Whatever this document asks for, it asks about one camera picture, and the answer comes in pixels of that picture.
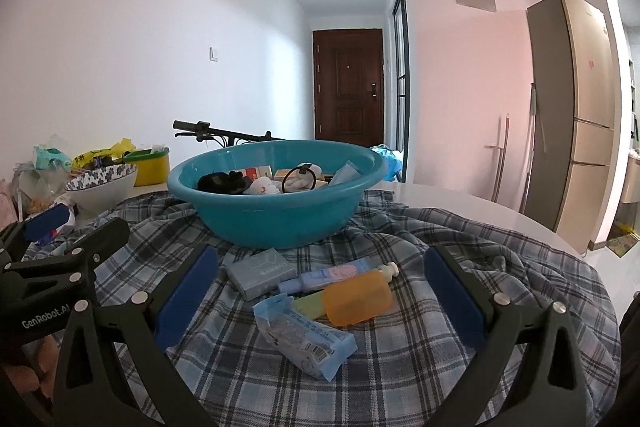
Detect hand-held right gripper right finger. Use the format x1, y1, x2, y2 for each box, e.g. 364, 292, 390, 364
424, 246, 588, 427

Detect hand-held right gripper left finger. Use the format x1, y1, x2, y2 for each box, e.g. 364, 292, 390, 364
52, 244, 231, 427

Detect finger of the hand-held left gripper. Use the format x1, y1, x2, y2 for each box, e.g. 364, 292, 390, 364
0, 217, 132, 297
0, 203, 72, 261

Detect grey rectangular box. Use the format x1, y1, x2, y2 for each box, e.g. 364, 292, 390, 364
221, 249, 298, 303

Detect orange plastic soap case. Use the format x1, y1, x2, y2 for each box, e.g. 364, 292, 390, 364
322, 270, 394, 327

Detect teal plastic basin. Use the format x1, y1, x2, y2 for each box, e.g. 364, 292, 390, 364
167, 139, 388, 250

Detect blue wet wipes packet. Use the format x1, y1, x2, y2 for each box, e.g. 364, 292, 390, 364
252, 294, 357, 382

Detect green tube with white cap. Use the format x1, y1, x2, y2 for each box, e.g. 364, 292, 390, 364
292, 262, 399, 322

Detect blue cream tube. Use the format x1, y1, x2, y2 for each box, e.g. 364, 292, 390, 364
277, 259, 373, 295

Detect person's left hand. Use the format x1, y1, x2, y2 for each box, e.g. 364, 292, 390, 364
11, 338, 61, 404

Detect clear plastic bag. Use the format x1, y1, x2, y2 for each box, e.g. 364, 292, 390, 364
12, 134, 81, 214

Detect blue patterned white bowl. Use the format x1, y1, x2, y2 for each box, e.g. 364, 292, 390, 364
65, 164, 139, 215

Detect pink plastic pack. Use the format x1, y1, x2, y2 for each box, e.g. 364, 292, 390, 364
0, 179, 18, 228

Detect teal tissue pack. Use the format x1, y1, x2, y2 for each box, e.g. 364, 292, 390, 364
32, 144, 73, 172

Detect yellow container with green lid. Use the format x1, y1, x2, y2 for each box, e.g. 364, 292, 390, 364
122, 148, 171, 188

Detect yellow plastic bag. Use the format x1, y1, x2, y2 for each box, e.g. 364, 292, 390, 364
72, 138, 136, 170

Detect blue plaid cloth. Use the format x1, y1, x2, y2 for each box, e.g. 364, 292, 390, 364
22, 189, 623, 427

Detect black fluffy hair accessory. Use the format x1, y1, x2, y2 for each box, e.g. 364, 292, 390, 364
197, 172, 251, 195

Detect white round container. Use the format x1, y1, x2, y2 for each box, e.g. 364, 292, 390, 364
242, 177, 281, 196

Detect metal pole stand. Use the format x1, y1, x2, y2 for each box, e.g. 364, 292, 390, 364
484, 112, 511, 202

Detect blue plastic bag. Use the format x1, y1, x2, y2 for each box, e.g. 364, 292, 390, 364
370, 144, 405, 182

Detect white rolled bundle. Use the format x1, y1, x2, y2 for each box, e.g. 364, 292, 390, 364
285, 169, 313, 192

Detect grey leaning pole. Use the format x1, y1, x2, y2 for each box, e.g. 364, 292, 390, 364
520, 82, 547, 214

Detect beige refrigerator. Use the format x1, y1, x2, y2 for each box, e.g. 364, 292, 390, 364
520, 0, 621, 255

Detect black framed glass door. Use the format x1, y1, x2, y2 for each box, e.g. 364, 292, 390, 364
391, 0, 411, 182

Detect brown wooden door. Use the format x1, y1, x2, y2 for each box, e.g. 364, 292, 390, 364
312, 28, 385, 142

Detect black bicycle handlebar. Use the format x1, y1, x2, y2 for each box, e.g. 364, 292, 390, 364
172, 119, 286, 148

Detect black hair tie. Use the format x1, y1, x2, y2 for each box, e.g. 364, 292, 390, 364
281, 163, 317, 194

